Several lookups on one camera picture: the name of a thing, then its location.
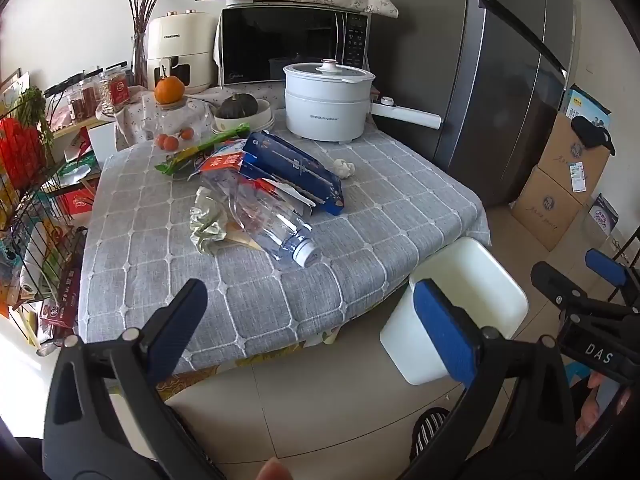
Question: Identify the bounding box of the glass vase with twigs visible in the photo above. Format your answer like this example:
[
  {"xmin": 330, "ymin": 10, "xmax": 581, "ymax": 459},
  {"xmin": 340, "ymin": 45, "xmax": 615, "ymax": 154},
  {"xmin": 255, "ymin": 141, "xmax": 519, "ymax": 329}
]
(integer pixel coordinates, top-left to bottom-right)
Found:
[{"xmin": 122, "ymin": 0, "xmax": 173, "ymax": 88}]

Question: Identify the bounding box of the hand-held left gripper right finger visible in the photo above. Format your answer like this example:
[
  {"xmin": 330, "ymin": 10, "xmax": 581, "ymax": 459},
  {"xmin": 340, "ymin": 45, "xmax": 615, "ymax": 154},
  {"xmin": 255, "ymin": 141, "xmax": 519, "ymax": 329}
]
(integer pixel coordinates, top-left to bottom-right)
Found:
[{"xmin": 400, "ymin": 279, "xmax": 578, "ymax": 480}]

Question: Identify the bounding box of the purple and white box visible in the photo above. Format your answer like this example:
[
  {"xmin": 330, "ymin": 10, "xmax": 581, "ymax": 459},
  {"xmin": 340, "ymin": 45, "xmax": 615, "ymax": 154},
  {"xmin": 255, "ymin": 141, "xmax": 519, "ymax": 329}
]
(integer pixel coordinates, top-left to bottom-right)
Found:
[{"xmin": 586, "ymin": 194, "xmax": 621, "ymax": 236}]

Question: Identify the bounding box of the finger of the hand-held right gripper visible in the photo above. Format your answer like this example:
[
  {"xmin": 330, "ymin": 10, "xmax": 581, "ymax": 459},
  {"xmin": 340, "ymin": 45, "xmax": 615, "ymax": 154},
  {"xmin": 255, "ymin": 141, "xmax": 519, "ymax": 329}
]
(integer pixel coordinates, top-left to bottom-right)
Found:
[
  {"xmin": 584, "ymin": 248, "xmax": 640, "ymax": 309},
  {"xmin": 531, "ymin": 261, "xmax": 640, "ymax": 322}
]

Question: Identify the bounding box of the black cap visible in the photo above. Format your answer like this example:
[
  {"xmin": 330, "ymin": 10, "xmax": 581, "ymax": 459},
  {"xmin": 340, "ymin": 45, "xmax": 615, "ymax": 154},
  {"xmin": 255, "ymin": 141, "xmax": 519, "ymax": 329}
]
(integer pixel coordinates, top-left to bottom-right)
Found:
[{"xmin": 570, "ymin": 116, "xmax": 617, "ymax": 157}]

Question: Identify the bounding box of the grey refrigerator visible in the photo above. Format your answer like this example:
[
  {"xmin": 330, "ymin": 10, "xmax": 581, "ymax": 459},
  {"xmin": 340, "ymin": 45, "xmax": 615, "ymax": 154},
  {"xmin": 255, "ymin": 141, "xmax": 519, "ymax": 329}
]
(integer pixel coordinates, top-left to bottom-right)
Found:
[{"xmin": 367, "ymin": 0, "xmax": 576, "ymax": 208}]

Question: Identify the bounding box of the grey checked tablecloth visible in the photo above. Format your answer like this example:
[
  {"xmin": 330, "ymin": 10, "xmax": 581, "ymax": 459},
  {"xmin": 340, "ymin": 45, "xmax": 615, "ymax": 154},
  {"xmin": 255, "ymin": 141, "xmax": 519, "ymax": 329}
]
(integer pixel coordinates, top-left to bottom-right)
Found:
[{"xmin": 75, "ymin": 107, "xmax": 493, "ymax": 376}]

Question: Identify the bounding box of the clear plastic bottle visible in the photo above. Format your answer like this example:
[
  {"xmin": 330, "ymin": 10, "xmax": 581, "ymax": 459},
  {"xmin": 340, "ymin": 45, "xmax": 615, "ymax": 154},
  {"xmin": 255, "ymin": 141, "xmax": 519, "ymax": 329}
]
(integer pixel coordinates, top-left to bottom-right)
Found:
[{"xmin": 200, "ymin": 157, "xmax": 321, "ymax": 268}]

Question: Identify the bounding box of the green snack wrapper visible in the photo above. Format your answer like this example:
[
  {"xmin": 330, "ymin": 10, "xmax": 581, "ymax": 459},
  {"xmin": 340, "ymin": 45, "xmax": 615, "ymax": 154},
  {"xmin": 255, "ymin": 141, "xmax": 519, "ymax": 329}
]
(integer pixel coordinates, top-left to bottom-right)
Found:
[{"xmin": 154, "ymin": 125, "xmax": 251, "ymax": 177}]

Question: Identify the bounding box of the blue carton box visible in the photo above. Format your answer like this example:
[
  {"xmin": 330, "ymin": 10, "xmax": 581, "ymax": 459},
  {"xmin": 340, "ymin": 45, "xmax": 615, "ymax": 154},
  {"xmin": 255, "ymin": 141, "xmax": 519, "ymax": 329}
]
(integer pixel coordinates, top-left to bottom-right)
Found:
[{"xmin": 239, "ymin": 130, "xmax": 347, "ymax": 218}]

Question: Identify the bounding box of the white plastic bin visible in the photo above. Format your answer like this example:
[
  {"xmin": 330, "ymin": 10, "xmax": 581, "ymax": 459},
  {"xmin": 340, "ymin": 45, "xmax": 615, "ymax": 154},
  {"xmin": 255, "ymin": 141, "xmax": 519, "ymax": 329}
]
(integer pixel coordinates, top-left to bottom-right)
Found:
[{"xmin": 379, "ymin": 236, "xmax": 530, "ymax": 386}]

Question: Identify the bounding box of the green leafy plant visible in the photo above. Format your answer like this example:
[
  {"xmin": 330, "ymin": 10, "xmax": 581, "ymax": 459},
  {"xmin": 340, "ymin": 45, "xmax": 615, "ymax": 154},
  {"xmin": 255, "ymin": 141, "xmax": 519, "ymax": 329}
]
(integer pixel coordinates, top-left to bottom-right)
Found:
[{"xmin": 17, "ymin": 85, "xmax": 56, "ymax": 146}]

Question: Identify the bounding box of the person's left hand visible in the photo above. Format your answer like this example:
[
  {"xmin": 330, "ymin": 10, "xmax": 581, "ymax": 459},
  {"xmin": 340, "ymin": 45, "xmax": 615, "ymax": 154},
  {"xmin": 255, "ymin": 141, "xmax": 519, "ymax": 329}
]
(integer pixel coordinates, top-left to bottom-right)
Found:
[{"xmin": 257, "ymin": 457, "xmax": 293, "ymax": 480}]

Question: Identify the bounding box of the black wire rack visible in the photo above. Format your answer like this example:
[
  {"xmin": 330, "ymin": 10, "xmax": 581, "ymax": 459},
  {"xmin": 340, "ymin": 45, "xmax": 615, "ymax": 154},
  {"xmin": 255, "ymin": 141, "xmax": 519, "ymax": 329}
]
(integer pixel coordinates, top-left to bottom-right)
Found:
[{"xmin": 0, "ymin": 157, "xmax": 91, "ymax": 356}]

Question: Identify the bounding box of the dark green pumpkin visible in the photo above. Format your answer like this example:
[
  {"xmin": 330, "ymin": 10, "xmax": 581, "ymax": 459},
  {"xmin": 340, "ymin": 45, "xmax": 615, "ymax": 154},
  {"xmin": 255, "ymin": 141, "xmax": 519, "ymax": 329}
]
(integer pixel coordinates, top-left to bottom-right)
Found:
[{"xmin": 215, "ymin": 93, "xmax": 259, "ymax": 120}]

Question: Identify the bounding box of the white electric pot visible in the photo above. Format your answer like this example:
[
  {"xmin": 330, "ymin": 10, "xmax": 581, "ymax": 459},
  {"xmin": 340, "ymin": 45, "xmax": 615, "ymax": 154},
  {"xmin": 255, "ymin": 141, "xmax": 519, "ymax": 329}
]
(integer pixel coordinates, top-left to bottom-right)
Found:
[{"xmin": 282, "ymin": 59, "xmax": 443, "ymax": 143}]

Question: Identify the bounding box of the black metal frame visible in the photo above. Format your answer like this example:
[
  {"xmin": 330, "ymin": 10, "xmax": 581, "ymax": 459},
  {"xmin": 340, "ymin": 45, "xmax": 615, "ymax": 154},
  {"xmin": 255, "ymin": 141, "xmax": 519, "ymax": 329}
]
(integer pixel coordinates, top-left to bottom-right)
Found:
[{"xmin": 607, "ymin": 225, "xmax": 640, "ymax": 263}]

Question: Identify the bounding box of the black microwave oven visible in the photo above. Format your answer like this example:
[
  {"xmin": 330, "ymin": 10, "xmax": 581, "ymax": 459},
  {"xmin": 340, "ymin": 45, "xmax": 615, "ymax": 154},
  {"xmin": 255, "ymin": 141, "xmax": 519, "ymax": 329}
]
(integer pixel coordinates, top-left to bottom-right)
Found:
[{"xmin": 215, "ymin": 0, "xmax": 373, "ymax": 88}]

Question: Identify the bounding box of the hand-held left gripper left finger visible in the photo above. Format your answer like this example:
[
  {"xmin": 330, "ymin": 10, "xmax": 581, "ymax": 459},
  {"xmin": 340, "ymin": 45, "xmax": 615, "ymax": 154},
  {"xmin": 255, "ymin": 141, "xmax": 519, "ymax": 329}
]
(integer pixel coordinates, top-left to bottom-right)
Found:
[{"xmin": 42, "ymin": 278, "xmax": 226, "ymax": 480}]

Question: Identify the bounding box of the red bag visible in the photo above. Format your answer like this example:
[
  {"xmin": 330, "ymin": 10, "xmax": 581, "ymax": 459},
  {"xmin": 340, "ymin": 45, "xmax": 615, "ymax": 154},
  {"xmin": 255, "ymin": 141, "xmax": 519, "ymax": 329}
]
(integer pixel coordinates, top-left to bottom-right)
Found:
[{"xmin": 0, "ymin": 119, "xmax": 43, "ymax": 188}]

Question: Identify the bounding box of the cream air fryer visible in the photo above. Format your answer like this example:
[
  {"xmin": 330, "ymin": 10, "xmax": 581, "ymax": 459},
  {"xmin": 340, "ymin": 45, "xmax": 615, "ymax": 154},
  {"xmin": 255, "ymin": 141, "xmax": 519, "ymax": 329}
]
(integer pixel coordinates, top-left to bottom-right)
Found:
[{"xmin": 145, "ymin": 9, "xmax": 221, "ymax": 95}]

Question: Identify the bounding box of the large orange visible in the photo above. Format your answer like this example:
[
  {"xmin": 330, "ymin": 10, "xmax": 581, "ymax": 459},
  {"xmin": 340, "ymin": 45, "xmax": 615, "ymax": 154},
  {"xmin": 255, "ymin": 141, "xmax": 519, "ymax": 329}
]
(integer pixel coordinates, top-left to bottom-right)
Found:
[{"xmin": 154, "ymin": 76, "xmax": 187, "ymax": 106}]

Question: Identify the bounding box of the yellow patterned cloth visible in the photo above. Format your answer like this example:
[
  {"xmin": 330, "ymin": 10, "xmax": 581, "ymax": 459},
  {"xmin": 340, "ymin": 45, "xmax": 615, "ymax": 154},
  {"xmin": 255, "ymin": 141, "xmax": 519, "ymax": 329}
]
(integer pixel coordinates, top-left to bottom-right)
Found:
[{"xmin": 152, "ymin": 327, "xmax": 341, "ymax": 403}]

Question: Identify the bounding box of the blue and white box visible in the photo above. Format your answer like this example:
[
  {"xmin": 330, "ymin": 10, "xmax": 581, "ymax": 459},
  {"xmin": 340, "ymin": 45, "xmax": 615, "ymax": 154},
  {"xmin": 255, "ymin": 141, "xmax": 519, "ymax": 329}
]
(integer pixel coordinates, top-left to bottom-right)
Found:
[{"xmin": 565, "ymin": 84, "xmax": 612, "ymax": 131}]

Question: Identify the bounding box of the pale paper wrapper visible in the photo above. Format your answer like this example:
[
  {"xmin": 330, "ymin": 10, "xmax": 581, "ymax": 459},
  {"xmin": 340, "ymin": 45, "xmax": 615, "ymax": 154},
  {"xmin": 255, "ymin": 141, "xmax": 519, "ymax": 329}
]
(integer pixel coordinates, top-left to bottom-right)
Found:
[{"xmin": 189, "ymin": 186, "xmax": 236, "ymax": 257}]

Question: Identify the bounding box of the striped slipper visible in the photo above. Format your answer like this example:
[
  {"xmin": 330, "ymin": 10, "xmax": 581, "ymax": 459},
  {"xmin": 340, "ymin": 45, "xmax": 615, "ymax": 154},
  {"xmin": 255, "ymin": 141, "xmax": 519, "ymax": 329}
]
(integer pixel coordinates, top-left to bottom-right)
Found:
[{"xmin": 410, "ymin": 406, "xmax": 451, "ymax": 463}]

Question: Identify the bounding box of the white bowl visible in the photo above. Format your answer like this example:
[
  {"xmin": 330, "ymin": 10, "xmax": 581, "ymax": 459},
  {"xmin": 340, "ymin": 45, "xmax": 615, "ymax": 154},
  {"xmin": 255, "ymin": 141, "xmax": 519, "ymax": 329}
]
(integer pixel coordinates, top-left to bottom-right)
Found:
[{"xmin": 211, "ymin": 97, "xmax": 276, "ymax": 136}]

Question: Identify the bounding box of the person's right hand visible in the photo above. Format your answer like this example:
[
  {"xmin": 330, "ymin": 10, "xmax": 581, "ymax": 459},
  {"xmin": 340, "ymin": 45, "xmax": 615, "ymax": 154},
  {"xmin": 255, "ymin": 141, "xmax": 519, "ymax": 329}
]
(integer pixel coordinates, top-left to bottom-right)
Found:
[{"xmin": 575, "ymin": 373, "xmax": 632, "ymax": 439}]

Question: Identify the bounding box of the brown cardboard box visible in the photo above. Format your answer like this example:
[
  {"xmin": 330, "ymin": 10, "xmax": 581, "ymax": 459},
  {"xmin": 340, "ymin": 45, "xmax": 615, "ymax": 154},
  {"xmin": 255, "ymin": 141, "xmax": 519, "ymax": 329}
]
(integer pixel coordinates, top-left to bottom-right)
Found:
[
  {"xmin": 537, "ymin": 109, "xmax": 612, "ymax": 206},
  {"xmin": 510, "ymin": 165, "xmax": 588, "ymax": 252}
]

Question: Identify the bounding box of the clear glass jar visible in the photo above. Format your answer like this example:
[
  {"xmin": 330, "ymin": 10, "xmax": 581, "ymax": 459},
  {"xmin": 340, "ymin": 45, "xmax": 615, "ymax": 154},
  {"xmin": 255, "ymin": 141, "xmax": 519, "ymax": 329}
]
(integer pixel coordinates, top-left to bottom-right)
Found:
[{"xmin": 142, "ymin": 97, "xmax": 213, "ymax": 153}]

